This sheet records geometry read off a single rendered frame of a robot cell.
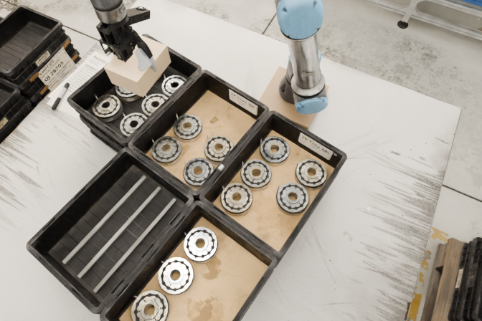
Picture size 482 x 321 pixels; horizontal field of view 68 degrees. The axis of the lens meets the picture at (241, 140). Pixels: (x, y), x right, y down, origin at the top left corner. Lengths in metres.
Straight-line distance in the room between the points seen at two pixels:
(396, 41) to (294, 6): 2.06
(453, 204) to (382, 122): 0.94
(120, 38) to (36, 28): 1.38
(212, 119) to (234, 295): 0.61
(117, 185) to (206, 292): 0.46
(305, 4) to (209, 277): 0.80
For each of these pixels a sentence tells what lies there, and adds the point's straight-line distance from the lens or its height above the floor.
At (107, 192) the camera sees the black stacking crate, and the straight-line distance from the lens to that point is 1.28.
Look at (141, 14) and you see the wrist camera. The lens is 1.09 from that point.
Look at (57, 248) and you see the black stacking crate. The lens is 1.28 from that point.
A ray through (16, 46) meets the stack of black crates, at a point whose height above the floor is 0.49.
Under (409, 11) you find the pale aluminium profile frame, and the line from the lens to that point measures 3.00.
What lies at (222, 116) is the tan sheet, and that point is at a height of 0.83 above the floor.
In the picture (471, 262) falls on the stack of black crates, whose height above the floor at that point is 0.27.
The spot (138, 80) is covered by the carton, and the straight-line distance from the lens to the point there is 1.10.
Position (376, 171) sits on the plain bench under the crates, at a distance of 1.46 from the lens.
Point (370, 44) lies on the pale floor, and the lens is 2.86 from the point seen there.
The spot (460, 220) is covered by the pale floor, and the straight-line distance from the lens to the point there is 2.36.
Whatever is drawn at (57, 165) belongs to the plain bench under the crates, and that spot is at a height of 0.70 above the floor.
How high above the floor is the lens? 1.95
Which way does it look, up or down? 61 degrees down
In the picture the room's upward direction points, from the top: straight up
